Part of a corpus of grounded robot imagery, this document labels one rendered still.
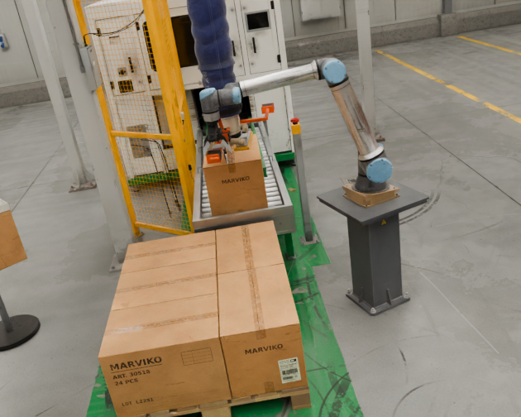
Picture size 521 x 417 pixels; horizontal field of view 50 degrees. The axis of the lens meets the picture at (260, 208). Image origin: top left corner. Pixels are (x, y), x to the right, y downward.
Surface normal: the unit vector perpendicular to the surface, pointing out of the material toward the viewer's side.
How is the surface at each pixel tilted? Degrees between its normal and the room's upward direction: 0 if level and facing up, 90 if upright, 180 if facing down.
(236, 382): 90
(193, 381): 90
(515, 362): 0
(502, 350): 0
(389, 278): 90
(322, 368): 0
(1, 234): 90
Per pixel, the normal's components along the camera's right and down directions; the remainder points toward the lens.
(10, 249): 0.68, 0.22
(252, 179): 0.07, 0.40
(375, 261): 0.44, 0.32
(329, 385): -0.14, -0.90
